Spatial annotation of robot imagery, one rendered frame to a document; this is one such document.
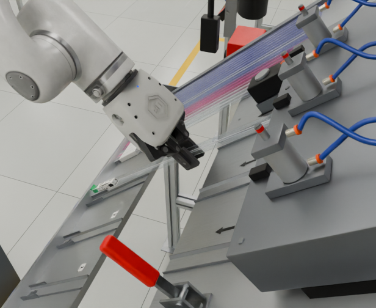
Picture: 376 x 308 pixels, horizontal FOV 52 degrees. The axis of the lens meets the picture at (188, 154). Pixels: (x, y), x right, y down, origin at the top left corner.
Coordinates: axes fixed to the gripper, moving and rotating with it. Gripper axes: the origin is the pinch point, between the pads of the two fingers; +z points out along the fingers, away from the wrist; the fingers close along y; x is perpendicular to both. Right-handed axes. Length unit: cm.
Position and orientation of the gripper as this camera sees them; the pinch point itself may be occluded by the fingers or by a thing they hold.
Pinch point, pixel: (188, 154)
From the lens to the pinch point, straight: 63.8
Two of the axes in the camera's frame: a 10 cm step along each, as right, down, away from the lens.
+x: -6.3, 3.1, 7.1
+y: 3.7, -6.8, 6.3
